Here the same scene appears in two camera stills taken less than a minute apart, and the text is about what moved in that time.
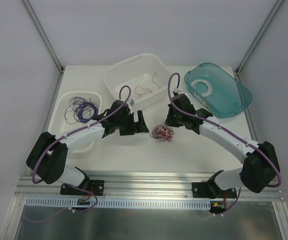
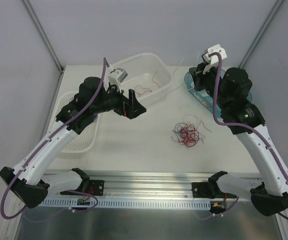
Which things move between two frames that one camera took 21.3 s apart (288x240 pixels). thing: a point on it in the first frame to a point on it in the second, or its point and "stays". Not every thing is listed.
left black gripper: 132,124 to 123,105
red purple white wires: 162,133 to 187,134
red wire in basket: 151,91 stays
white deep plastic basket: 146,75 stays
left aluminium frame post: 59,66 stays
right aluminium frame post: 257,38 stays
